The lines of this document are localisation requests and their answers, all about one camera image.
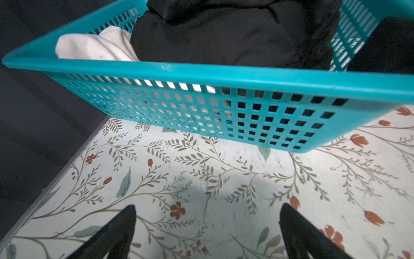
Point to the teal plastic laundry basket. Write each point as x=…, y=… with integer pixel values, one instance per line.
x=285, y=109

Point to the white t-shirt in basket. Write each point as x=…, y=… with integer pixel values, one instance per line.
x=112, y=44

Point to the black t-shirt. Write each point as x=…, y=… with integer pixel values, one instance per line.
x=272, y=34

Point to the floral table mat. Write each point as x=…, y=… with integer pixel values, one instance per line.
x=199, y=197

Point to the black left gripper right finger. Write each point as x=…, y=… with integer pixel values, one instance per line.
x=304, y=241

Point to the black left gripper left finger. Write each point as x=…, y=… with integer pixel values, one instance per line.
x=113, y=240

